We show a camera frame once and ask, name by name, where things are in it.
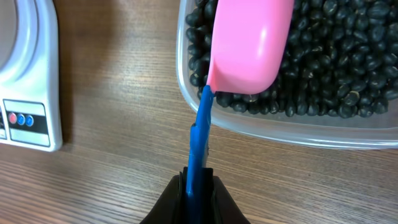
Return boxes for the white kitchen scale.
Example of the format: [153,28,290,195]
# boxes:
[1,0,63,152]

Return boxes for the pink scoop with blue handle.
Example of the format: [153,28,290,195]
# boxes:
[185,0,294,223]

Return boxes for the black beans in container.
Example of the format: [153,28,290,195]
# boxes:
[185,0,398,119]

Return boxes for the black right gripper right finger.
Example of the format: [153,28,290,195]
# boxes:
[201,168,250,224]

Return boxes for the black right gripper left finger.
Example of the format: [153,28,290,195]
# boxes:
[141,167,187,224]

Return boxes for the clear plastic bean container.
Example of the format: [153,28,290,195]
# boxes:
[177,1,397,149]

